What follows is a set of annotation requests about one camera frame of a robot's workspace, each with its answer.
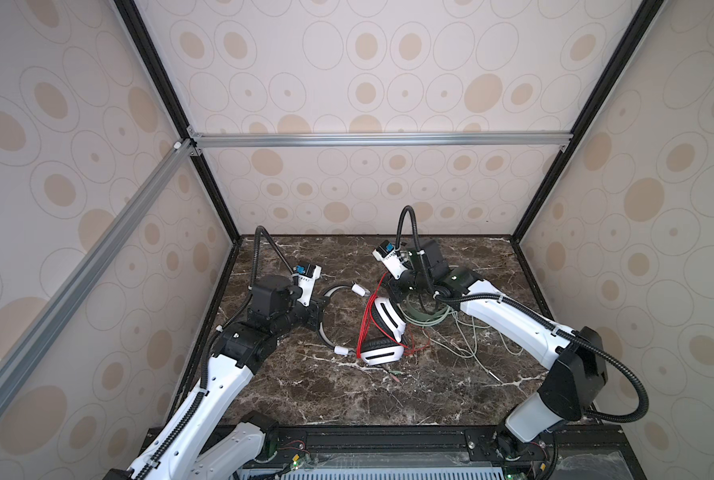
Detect white black headphones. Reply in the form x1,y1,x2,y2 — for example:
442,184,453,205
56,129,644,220
317,288,408,366

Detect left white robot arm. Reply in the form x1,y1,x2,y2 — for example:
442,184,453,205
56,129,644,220
106,267,328,479

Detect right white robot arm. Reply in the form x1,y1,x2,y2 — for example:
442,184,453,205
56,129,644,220
373,240,650,450

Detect mint green headphones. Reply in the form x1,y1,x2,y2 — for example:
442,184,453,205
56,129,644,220
398,291,458,328

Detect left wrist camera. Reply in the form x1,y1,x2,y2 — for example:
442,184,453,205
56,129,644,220
294,263,322,307

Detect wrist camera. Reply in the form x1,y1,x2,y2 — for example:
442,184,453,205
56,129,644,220
373,240,409,280
294,263,322,307

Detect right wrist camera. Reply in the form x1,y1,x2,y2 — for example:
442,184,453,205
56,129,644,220
373,240,409,280

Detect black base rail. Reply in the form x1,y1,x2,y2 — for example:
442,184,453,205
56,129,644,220
128,423,646,480

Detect silver aluminium rail back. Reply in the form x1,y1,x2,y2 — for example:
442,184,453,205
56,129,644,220
193,130,573,149

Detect silver aluminium rail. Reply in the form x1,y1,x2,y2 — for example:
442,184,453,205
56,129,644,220
0,139,195,418
193,130,573,149

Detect black vertical frame post left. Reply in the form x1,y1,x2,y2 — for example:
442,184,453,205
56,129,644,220
113,0,241,243

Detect black vertical frame post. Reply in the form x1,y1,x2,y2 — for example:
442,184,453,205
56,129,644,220
113,0,241,243
511,0,665,245

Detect silver aluminium rail left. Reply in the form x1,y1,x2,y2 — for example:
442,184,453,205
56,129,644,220
0,139,195,418

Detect black vertical frame post right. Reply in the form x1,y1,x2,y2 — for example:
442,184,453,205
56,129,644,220
511,0,665,245

